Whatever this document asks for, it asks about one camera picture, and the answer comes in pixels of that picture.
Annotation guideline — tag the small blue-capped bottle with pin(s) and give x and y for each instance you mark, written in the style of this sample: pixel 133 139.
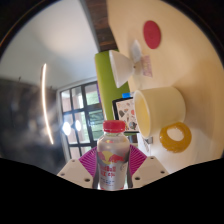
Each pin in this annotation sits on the small blue-capped bottle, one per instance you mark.
pixel 128 95

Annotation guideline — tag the red-capped clear drink bottle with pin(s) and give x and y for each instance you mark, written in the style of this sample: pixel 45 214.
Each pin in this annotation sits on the red-capped clear drink bottle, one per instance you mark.
pixel 112 156

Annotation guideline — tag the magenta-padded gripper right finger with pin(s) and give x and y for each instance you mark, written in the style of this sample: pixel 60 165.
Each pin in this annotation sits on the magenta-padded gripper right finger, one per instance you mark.
pixel 137 161

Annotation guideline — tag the white footed bowl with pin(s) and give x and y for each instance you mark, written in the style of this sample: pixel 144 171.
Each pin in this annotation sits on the white footed bowl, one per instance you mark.
pixel 119 66

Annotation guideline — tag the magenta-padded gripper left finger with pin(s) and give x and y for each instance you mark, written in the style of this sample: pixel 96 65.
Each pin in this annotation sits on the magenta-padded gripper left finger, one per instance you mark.
pixel 87 163

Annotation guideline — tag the pale yellow mug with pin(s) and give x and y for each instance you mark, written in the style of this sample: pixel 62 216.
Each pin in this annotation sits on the pale yellow mug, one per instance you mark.
pixel 165 106

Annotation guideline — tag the flat round red coaster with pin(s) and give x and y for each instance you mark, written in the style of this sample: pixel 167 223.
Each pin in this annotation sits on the flat round red coaster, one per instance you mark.
pixel 152 34

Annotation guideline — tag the green upholstered bench backrest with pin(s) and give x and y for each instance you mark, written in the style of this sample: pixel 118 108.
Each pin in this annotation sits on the green upholstered bench backrest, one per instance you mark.
pixel 102 76

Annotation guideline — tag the long curved linear ceiling light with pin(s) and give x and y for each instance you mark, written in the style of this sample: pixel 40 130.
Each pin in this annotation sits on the long curved linear ceiling light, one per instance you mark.
pixel 44 100

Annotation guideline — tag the clear printed plastic packet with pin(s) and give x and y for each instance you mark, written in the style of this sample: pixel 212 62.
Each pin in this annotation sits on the clear printed plastic packet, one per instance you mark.
pixel 146 66

